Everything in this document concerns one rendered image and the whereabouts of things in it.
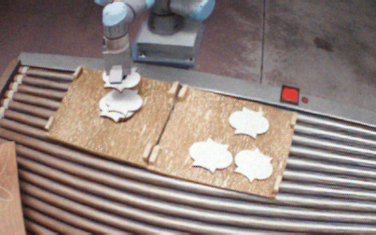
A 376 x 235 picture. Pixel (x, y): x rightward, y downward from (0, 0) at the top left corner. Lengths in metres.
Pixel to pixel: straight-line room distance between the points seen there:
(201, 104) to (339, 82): 1.75
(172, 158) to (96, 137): 0.26
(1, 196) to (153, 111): 0.69
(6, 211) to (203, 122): 0.80
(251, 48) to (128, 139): 1.86
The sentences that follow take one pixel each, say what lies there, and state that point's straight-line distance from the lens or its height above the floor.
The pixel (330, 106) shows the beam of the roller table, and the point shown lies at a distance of 1.74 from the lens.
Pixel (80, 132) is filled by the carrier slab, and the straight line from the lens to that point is 1.61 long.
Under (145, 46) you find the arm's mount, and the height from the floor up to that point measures 0.94.
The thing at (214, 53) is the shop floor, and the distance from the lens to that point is 3.22.
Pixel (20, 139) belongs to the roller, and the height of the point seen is 0.92.
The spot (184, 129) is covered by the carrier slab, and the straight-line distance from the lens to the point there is 1.57.
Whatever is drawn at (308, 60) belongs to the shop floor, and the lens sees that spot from 3.31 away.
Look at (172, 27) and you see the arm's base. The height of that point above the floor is 0.99.
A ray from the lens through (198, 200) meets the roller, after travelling 1.44.
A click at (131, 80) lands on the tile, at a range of 1.56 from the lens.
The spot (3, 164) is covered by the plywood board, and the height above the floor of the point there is 1.04.
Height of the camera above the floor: 2.16
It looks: 49 degrees down
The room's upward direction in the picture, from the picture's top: 1 degrees counter-clockwise
